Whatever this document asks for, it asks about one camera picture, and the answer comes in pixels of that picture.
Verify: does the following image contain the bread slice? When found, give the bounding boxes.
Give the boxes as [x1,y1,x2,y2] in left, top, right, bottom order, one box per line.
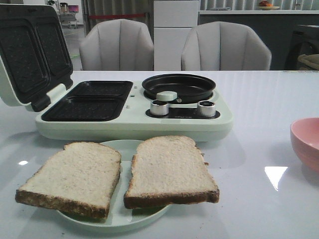
[15,142,122,219]
[124,135,220,209]

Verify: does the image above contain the breakfast maker hinged lid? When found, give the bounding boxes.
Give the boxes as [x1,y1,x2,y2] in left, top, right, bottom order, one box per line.
[0,4,73,112]

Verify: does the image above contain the pink bowl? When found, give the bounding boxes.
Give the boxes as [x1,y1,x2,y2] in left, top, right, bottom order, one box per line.
[290,118,319,172]

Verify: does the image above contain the light green breakfast maker base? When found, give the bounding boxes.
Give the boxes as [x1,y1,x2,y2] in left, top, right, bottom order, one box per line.
[35,81,233,141]

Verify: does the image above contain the left silver control knob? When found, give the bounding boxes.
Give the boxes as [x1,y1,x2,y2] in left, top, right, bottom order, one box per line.
[150,100,169,116]

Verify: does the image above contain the silver control knob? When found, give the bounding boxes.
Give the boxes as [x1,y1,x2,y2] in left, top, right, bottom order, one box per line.
[150,100,169,116]
[197,101,216,118]

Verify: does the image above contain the round black frying pan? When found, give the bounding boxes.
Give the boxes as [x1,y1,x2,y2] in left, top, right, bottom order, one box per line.
[142,73,216,104]

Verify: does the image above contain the right silver control knob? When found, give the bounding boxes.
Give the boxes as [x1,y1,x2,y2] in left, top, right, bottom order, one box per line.
[197,101,216,118]

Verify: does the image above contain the left beige upholstered chair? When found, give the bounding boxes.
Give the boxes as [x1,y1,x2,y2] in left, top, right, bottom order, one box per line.
[79,19,154,71]

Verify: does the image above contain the beige upholstered chair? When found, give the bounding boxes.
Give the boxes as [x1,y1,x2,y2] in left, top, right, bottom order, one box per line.
[79,19,154,71]
[181,21,272,71]

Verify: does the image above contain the right beige upholstered chair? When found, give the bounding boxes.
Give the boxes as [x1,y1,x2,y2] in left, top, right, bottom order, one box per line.
[181,21,272,71]

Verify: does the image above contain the white cabinet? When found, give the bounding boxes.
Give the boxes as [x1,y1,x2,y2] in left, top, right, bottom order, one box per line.
[154,0,199,71]

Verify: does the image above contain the light green round plate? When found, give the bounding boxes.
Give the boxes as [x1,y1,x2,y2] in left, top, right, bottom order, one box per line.
[58,139,170,233]

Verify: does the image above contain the grey counter with white top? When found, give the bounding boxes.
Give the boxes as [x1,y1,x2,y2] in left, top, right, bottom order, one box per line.
[198,10,319,70]

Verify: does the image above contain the fruit bowl on counter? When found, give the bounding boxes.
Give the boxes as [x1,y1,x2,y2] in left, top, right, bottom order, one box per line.
[258,0,280,10]

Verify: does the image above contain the dark washing machine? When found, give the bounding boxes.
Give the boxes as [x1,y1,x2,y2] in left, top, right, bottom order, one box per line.
[285,25,319,70]

